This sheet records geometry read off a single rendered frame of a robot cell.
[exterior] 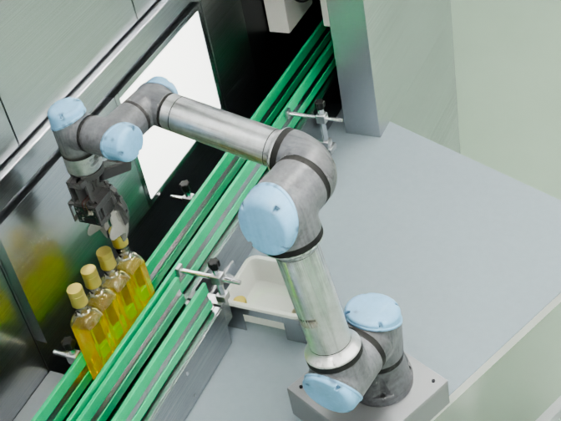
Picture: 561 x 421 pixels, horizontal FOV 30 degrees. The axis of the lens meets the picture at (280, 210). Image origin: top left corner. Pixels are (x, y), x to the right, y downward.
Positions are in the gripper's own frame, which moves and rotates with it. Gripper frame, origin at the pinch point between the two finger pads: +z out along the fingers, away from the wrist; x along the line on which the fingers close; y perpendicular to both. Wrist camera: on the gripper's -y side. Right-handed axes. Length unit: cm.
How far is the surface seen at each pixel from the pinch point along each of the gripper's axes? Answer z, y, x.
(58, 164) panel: -14.8, -2.7, -12.2
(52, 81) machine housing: -29.1, -12.8, -15.3
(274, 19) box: 12, -107, -13
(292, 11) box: 11, -111, -9
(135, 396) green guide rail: 21.3, 25.2, 13.6
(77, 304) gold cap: 3.4, 18.9, 0.7
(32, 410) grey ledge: 28.5, 31.2, -12.3
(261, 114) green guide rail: 22, -74, -4
